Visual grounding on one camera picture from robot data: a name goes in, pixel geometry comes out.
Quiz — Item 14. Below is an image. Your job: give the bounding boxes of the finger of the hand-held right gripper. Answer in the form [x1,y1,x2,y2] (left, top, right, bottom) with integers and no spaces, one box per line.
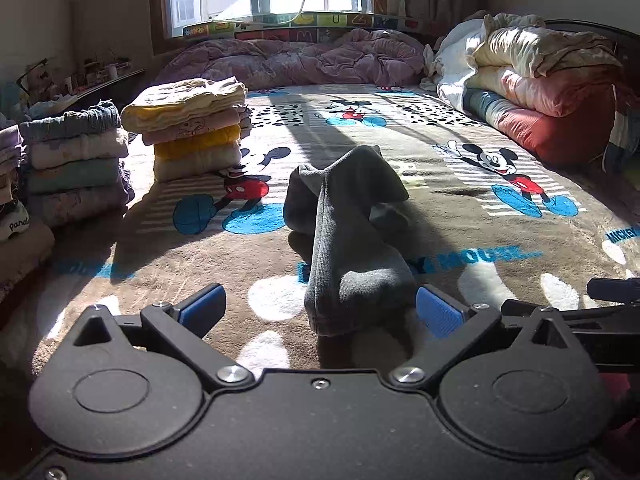
[501,299,640,361]
[586,276,640,307]

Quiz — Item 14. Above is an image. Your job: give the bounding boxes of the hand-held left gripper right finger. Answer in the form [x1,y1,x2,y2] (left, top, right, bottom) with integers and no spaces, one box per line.
[390,285,573,391]

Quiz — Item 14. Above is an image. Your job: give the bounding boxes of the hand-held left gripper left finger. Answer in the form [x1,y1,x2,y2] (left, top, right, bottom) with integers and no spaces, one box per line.
[72,282,256,391]

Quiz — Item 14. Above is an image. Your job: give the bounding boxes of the dark grey garment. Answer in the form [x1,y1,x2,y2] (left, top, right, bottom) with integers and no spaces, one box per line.
[282,145,418,338]

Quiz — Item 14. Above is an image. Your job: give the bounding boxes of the stack of yellow cream clothes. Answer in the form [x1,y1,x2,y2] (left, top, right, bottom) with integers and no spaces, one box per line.
[121,76,248,183]

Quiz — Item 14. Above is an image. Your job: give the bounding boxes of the stack of pastel folded clothes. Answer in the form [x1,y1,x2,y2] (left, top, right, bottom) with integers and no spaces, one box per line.
[20,101,136,228]

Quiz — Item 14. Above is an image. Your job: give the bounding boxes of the cartoon mouse printed blanket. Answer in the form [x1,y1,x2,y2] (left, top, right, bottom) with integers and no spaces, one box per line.
[0,82,640,396]

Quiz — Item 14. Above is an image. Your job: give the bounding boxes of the red striped quilt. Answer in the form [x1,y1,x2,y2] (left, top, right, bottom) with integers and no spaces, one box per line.
[462,87,618,167]

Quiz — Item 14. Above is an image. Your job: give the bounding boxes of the pink quilt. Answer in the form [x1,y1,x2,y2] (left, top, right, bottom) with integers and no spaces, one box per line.
[467,67,616,118]

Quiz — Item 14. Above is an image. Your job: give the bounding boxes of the cluttered side shelf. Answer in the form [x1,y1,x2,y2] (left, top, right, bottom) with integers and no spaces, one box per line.
[0,57,147,117]

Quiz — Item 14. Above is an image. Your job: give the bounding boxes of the cream quilt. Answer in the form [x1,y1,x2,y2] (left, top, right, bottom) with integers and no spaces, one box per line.
[472,25,623,81]

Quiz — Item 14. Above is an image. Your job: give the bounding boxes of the dark headboard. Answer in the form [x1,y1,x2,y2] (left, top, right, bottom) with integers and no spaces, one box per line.
[545,19,640,66]

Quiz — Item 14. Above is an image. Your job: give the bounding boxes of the purple quilt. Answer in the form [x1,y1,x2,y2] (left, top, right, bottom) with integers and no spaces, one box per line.
[155,27,426,93]

